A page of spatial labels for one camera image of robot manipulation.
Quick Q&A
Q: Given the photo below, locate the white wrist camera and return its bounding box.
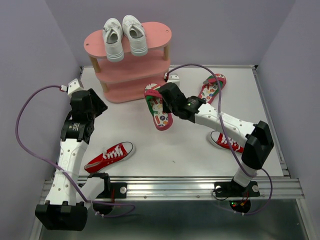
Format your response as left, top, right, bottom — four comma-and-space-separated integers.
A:
166, 73, 180, 87
67, 78, 84, 98

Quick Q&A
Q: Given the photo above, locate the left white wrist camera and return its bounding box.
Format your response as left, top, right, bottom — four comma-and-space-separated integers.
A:
67, 78, 84, 98

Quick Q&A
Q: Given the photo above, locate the white sneaker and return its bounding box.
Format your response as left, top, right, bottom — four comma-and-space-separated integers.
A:
102, 18, 124, 63
122, 15, 148, 57

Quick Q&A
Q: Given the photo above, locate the pink patterned flip-flop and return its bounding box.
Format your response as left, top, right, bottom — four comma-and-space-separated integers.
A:
144, 83, 173, 131
197, 73, 227, 104

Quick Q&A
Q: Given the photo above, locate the aluminium front rail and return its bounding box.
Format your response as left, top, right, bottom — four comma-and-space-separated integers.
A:
42, 176, 306, 201

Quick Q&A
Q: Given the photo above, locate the red canvas sneaker left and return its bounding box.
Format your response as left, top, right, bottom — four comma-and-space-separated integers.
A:
83, 141, 135, 174

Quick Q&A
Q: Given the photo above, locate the red canvas sneaker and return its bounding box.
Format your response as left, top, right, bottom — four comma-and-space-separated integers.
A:
83, 141, 135, 174
207, 130, 244, 154

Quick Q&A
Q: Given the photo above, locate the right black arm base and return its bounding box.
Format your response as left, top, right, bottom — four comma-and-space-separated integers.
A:
211, 180, 261, 214

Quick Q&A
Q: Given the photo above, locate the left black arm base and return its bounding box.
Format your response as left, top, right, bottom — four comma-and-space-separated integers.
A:
86, 172, 128, 204

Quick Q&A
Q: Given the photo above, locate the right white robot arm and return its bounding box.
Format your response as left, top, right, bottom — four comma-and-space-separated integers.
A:
158, 82, 274, 195

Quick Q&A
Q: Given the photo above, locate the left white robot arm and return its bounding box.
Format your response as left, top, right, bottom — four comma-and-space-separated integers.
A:
35, 88, 108, 231

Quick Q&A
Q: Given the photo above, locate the pink three-tier shoe shelf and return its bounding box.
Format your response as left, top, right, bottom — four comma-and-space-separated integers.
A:
83, 21, 172, 103

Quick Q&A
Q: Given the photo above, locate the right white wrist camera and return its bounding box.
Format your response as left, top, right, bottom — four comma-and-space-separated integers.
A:
166, 73, 180, 87

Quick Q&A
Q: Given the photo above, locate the red canvas sneaker right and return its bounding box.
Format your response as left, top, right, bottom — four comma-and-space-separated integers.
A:
207, 130, 244, 154

